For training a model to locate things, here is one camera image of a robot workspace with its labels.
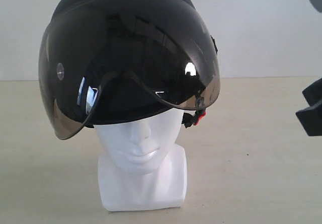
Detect white mannequin head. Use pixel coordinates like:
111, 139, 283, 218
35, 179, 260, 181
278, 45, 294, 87
95, 108, 188, 212

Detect black helmet with tinted visor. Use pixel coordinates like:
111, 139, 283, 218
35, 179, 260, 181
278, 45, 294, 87
38, 0, 221, 140

